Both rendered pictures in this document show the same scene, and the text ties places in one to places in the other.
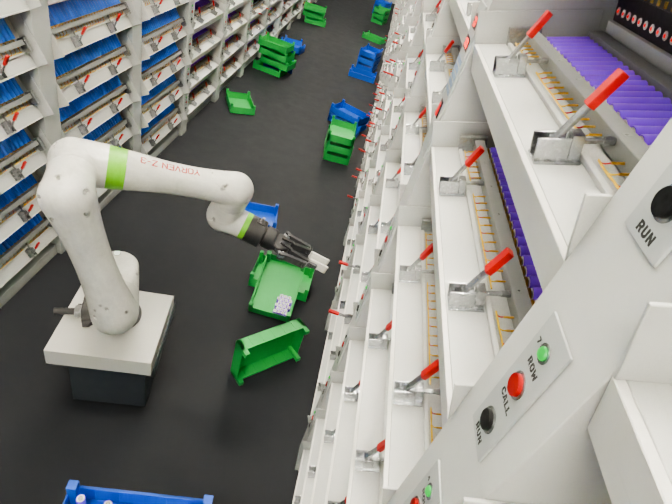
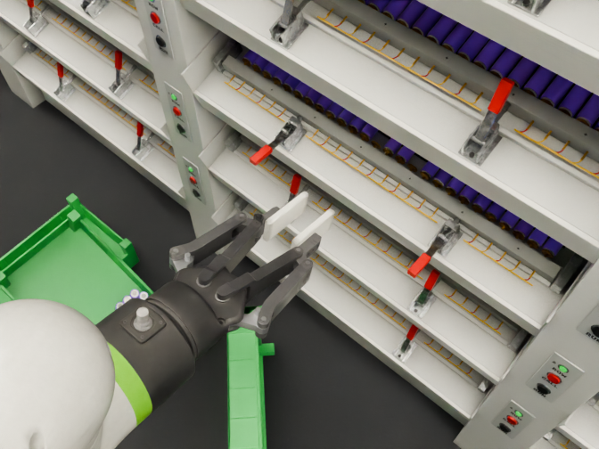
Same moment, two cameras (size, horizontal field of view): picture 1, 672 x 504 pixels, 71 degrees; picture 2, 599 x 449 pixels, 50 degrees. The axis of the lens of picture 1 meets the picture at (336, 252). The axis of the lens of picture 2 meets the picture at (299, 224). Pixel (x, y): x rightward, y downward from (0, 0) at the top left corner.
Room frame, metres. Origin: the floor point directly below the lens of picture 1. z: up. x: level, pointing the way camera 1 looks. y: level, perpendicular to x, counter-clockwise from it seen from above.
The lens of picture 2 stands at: (0.97, 0.33, 1.27)
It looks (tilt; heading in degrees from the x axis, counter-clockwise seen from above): 58 degrees down; 314
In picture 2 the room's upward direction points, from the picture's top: straight up
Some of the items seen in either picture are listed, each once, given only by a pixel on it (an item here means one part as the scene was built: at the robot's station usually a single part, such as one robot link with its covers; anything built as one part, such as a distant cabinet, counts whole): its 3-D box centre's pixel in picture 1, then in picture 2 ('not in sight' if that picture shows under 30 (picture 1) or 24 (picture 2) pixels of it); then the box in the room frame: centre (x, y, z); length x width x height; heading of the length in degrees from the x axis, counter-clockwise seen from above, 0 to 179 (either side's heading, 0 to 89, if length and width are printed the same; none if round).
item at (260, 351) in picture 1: (270, 351); (254, 404); (1.27, 0.13, 0.10); 0.30 x 0.08 x 0.20; 138
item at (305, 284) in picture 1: (282, 275); (52, 271); (1.81, 0.22, 0.04); 0.30 x 0.20 x 0.08; 93
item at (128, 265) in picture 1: (117, 284); not in sight; (1.01, 0.63, 0.49); 0.16 x 0.13 x 0.19; 29
